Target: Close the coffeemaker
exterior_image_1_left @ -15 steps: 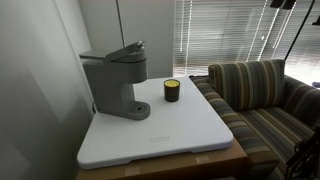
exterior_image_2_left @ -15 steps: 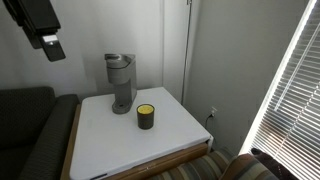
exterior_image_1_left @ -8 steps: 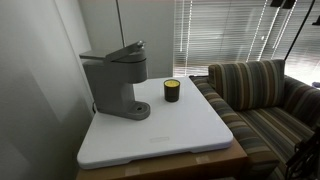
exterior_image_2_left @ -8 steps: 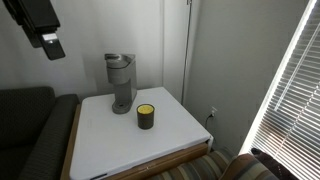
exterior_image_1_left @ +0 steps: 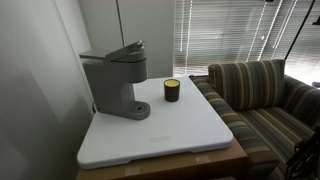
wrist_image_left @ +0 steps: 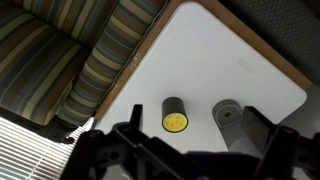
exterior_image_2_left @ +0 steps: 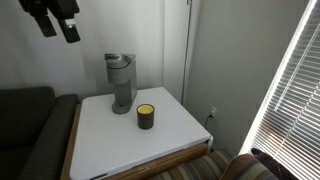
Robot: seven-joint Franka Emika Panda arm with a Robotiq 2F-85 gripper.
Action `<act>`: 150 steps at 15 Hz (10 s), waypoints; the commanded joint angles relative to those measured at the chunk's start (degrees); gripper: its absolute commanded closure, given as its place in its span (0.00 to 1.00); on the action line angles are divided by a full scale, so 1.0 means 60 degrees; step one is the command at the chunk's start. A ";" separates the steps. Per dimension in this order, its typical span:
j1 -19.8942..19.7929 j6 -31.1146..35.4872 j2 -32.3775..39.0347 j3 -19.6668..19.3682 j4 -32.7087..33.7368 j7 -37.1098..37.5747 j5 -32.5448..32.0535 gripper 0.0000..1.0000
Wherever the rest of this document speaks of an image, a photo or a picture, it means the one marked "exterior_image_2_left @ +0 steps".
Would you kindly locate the dark grey sofa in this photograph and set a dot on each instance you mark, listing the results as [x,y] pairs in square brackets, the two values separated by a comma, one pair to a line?
[30,130]

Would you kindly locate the striped fabric sofa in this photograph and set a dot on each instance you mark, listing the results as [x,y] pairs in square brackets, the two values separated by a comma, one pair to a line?
[203,168]

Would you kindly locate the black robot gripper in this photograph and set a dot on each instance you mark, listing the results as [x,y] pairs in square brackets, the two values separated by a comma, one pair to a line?
[50,5]

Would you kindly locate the thin metal pole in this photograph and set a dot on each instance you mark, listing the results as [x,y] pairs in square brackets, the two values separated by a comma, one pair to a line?
[186,50]

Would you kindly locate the dark glass yellow candle jar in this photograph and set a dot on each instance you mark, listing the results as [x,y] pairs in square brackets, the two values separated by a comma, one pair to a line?
[145,116]

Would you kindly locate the white wall outlet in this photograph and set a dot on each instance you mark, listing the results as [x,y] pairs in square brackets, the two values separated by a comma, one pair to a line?
[214,111]

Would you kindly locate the grey single-serve coffeemaker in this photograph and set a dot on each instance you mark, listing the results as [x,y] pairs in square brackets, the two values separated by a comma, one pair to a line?
[124,78]

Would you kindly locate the white window blinds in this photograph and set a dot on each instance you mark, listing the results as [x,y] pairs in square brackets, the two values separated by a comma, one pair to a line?
[296,110]

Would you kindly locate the white plastic board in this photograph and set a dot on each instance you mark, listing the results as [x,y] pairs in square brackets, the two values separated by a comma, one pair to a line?
[133,143]

